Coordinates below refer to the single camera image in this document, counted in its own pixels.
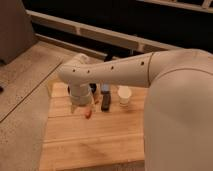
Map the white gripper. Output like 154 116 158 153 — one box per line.
68 84 93 113

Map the dark ceramic bowl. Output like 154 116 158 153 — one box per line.
68 84 97 96

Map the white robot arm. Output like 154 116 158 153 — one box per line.
59 49 213 171

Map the wooden cutting board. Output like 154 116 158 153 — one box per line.
39 82 147 171

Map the grey cabinet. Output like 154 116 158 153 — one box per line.
0 0 37 64

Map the white paper cup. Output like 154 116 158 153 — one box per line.
118 86 132 105

